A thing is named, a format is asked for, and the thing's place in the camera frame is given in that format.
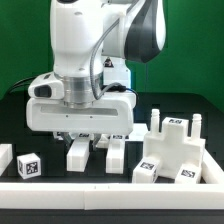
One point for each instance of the white chair seat piece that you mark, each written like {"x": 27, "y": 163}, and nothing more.
{"x": 172, "y": 145}

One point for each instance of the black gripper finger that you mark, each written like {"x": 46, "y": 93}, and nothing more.
{"x": 66, "y": 136}
{"x": 96, "y": 139}

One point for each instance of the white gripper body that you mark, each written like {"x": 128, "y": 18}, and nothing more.
{"x": 112, "y": 114}

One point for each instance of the white tagged cube front left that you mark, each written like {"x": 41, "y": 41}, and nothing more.
{"x": 29, "y": 165}

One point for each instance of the white sheet with tags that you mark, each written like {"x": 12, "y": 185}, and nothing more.
{"x": 138, "y": 133}

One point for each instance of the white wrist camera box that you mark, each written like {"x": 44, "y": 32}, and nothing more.
{"x": 48, "y": 86}

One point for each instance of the long white chair back post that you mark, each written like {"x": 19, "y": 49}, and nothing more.
{"x": 79, "y": 152}

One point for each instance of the white U-shaped boundary frame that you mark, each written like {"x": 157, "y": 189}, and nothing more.
{"x": 209, "y": 195}

